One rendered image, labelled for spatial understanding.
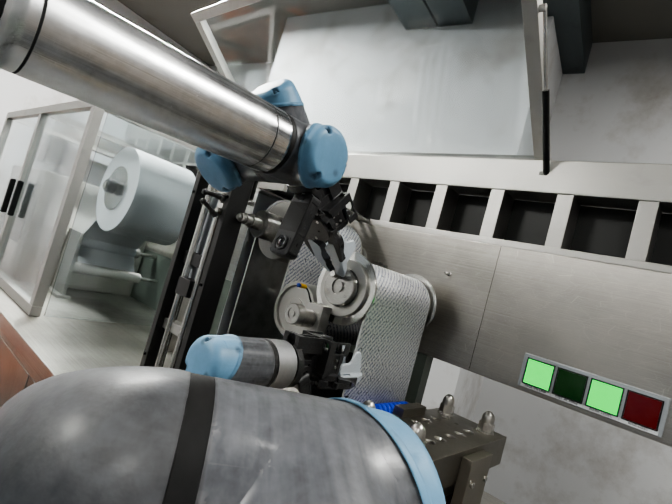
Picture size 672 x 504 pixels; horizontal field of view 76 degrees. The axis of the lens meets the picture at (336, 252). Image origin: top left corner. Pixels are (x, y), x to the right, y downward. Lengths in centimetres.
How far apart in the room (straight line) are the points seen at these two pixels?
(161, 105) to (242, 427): 28
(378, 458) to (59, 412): 16
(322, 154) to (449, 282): 68
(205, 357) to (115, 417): 37
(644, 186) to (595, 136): 192
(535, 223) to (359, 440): 96
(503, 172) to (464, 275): 27
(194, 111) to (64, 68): 10
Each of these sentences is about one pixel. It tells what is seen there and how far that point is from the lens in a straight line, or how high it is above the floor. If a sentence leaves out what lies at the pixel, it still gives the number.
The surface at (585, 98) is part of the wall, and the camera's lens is 308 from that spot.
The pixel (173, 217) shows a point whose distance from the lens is 171.
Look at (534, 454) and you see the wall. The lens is 280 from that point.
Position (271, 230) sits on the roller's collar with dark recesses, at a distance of 99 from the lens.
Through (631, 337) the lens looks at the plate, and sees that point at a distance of 100.
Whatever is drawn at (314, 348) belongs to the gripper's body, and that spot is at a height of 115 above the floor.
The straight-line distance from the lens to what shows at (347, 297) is 83.
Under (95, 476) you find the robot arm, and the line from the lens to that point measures 23.
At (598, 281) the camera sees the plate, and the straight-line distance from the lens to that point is 102.
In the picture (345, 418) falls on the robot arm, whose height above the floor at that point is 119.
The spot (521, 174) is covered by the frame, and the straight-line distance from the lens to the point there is 113.
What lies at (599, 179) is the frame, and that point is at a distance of 108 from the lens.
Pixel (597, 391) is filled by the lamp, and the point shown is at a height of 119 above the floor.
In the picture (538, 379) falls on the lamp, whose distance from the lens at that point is 102.
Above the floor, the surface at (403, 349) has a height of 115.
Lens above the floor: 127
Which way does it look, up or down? 3 degrees up
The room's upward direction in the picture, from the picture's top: 16 degrees clockwise
